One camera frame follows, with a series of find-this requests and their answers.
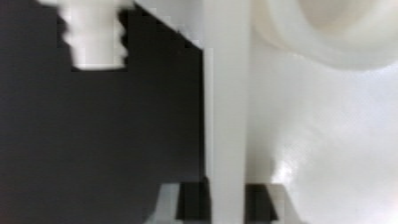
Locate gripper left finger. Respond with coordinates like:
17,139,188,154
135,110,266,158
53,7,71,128
147,182,211,224

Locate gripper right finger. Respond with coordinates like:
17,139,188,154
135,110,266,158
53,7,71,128
245,183,302,224

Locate white square tabletop part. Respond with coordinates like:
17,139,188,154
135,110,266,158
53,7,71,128
136,0,398,224

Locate white leg centre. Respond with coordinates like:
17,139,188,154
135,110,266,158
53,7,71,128
37,0,133,71

